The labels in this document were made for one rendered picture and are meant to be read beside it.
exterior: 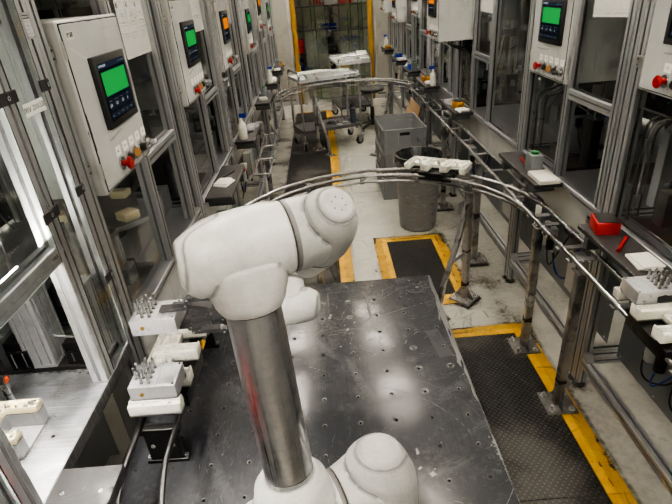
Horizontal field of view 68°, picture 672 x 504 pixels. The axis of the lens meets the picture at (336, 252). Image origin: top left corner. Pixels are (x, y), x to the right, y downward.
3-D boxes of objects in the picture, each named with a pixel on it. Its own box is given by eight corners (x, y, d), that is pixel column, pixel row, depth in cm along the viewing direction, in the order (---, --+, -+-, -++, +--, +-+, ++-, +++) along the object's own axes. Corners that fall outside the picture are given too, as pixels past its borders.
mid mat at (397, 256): (475, 302, 315) (475, 300, 314) (389, 309, 315) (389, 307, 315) (440, 233, 403) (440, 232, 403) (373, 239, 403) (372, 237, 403)
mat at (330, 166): (358, 308, 319) (358, 306, 318) (267, 315, 319) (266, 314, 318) (332, 110, 835) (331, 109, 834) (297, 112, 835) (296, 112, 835)
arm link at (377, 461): (431, 526, 112) (433, 460, 102) (359, 563, 107) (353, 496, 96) (396, 471, 126) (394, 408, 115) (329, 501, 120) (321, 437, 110)
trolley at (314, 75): (304, 154, 625) (295, 73, 579) (292, 143, 672) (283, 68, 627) (368, 142, 648) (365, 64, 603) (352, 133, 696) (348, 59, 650)
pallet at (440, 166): (404, 177, 297) (403, 161, 292) (412, 170, 307) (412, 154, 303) (464, 185, 280) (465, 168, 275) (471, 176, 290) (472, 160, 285)
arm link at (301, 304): (269, 330, 145) (267, 287, 149) (322, 326, 145) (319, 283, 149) (263, 322, 134) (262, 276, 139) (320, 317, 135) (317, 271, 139)
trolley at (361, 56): (378, 122, 739) (376, 52, 693) (340, 126, 732) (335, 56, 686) (365, 110, 813) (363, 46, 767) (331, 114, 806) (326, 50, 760)
